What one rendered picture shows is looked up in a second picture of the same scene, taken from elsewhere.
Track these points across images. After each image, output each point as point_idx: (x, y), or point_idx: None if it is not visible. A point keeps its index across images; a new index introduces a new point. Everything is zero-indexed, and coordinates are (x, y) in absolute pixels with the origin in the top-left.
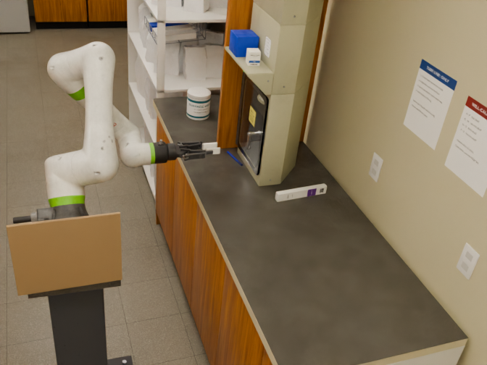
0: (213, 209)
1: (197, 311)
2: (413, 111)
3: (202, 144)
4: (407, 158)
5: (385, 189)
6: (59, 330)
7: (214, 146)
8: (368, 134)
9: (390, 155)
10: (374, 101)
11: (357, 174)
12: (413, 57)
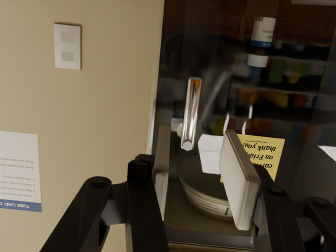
0: None
1: None
2: (26, 155)
3: (239, 227)
4: (7, 95)
5: (29, 24)
6: None
7: (225, 154)
8: (108, 88)
9: (44, 81)
10: (113, 140)
11: (113, 5)
12: (57, 209)
